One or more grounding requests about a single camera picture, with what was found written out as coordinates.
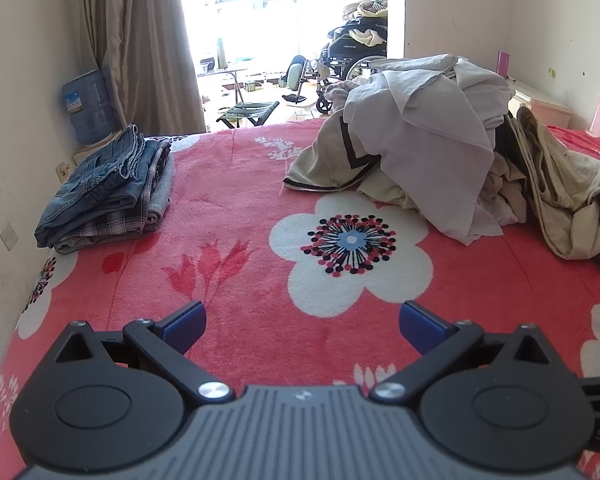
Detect cream garment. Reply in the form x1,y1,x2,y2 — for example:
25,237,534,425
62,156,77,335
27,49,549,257
475,152,531,226

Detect red floral blanket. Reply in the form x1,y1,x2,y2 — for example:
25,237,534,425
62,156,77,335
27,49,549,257
0,119,600,480

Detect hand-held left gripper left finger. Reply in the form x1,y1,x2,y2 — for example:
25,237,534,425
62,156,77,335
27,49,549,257
54,301,236,403

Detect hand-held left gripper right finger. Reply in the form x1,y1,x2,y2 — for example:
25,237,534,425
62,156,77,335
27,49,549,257
369,300,563,403

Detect wall switch plate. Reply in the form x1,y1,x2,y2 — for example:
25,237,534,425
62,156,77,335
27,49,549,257
0,222,20,251

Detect checked garment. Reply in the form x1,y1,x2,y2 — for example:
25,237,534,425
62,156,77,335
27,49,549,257
325,82,353,111

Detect green folding stool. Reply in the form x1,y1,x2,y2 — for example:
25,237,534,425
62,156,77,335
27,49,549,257
216,101,281,130

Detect khaki garment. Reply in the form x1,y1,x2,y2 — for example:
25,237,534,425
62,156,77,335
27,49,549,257
510,105,600,261

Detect small folding table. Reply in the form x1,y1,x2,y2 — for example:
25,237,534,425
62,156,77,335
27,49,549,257
196,65,251,106

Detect pink bedside cabinet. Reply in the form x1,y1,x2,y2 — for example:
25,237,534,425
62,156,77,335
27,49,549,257
507,77,573,131

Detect folded blue jeans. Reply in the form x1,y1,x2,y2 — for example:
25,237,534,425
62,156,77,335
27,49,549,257
34,124,146,248

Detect blue water jug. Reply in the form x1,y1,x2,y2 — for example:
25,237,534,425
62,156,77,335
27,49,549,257
61,69,121,146

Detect black wheelchair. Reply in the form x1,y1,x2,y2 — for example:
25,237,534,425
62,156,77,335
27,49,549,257
280,20,388,115

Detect white button shirt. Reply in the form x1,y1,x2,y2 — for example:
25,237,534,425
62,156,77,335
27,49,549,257
342,54,518,246

